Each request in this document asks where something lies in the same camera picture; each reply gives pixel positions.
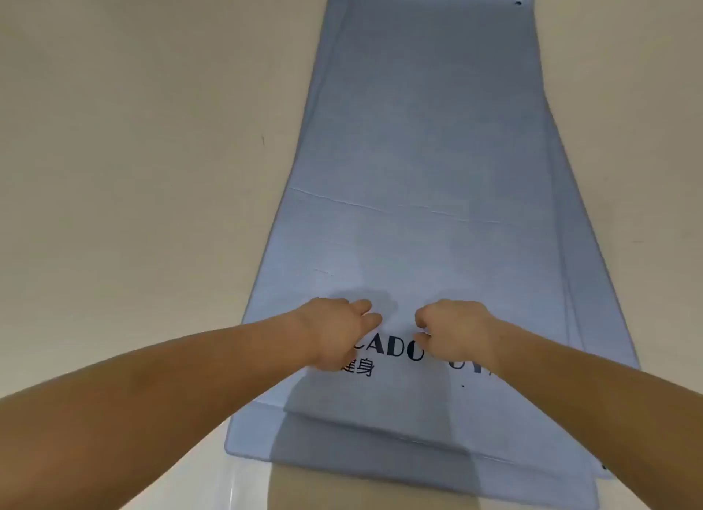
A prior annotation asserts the person's right hand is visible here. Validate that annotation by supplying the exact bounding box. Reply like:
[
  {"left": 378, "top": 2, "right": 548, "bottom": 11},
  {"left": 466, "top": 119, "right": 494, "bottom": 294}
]
[{"left": 412, "top": 299, "right": 504, "bottom": 373}]

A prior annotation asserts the person's left hand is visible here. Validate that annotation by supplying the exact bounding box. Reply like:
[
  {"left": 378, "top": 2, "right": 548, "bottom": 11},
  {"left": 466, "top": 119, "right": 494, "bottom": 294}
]
[{"left": 299, "top": 298, "right": 383, "bottom": 371}]

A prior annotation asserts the blue-grey yoga mat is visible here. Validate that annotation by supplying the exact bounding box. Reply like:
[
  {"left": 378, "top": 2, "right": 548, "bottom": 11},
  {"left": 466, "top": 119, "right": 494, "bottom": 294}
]
[
  {"left": 546, "top": 100, "right": 642, "bottom": 481},
  {"left": 223, "top": 0, "right": 600, "bottom": 510},
  {"left": 240, "top": 0, "right": 605, "bottom": 475}
]

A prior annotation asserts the person's right forearm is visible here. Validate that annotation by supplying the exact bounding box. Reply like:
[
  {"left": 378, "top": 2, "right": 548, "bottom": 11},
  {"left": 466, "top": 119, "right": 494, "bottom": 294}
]
[{"left": 491, "top": 317, "right": 703, "bottom": 510}]

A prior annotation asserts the person's left forearm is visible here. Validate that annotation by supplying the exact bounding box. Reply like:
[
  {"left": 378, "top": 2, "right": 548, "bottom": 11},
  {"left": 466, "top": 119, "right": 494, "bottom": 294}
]
[{"left": 0, "top": 306, "right": 310, "bottom": 510}]

